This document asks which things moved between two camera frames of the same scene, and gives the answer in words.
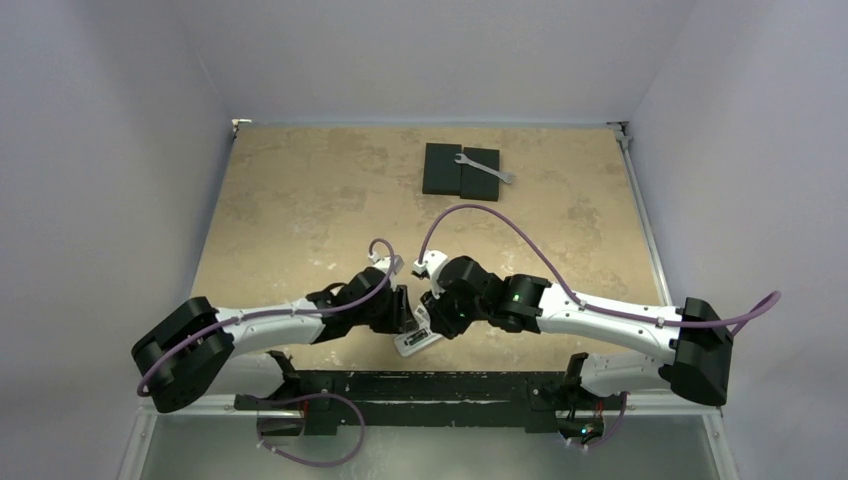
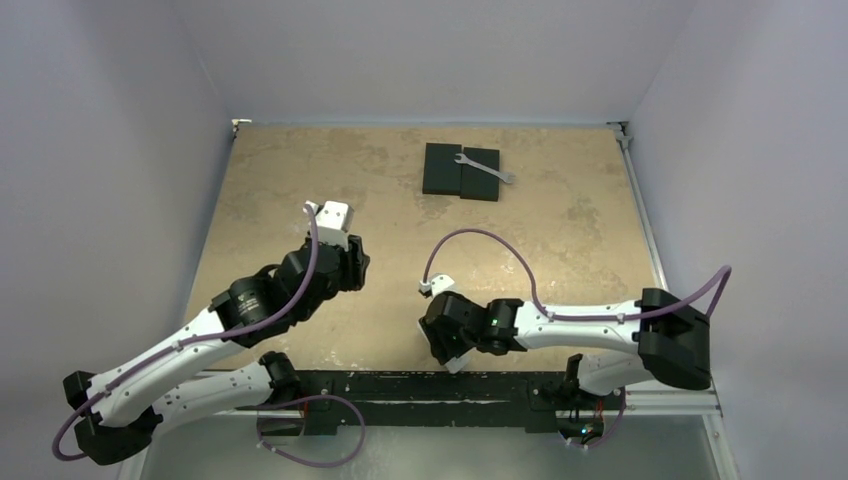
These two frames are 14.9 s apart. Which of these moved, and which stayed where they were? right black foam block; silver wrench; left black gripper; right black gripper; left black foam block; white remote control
Moved: left black gripper; right black gripper; white remote control
Stayed: right black foam block; silver wrench; left black foam block
